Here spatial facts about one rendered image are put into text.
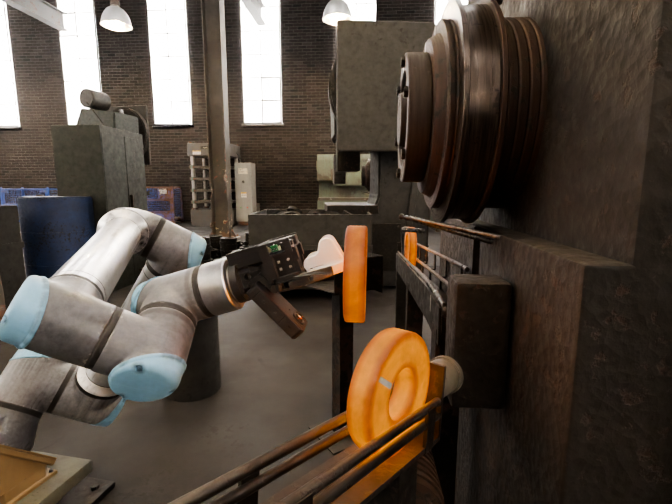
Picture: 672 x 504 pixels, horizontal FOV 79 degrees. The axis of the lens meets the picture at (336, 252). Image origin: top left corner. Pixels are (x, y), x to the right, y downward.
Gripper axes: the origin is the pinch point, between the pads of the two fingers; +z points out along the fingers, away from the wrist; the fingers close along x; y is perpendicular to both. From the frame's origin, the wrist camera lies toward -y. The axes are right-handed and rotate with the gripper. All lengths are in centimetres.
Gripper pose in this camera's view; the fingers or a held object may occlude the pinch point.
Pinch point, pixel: (355, 261)
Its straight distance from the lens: 66.7
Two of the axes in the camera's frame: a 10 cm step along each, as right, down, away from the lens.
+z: 9.6, -2.7, -1.2
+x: 0.7, -1.7, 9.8
